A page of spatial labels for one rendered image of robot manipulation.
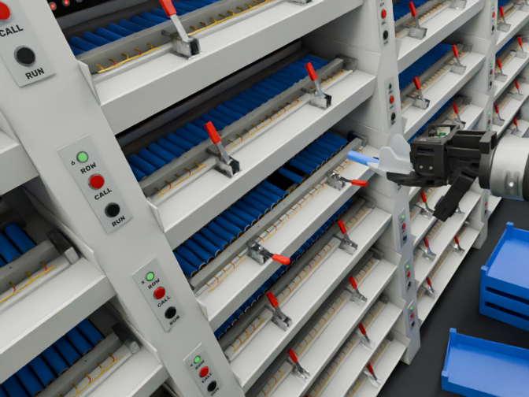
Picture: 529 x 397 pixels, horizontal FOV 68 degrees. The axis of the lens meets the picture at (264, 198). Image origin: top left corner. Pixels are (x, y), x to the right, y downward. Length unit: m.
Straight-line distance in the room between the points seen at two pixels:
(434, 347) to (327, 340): 0.68
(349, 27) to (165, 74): 0.52
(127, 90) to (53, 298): 0.28
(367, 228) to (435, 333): 0.75
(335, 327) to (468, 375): 0.65
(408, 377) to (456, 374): 0.16
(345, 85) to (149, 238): 0.55
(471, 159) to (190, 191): 0.44
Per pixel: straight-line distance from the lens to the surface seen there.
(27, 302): 0.59
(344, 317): 1.14
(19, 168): 0.50
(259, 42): 0.68
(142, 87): 0.54
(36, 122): 0.49
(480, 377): 1.64
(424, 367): 1.65
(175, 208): 0.62
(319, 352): 1.08
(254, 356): 0.87
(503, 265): 1.77
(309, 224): 0.83
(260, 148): 0.71
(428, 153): 0.68
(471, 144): 0.69
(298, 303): 0.93
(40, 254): 0.60
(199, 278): 0.73
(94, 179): 0.52
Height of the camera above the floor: 1.38
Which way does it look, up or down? 31 degrees down
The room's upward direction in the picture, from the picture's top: 17 degrees counter-clockwise
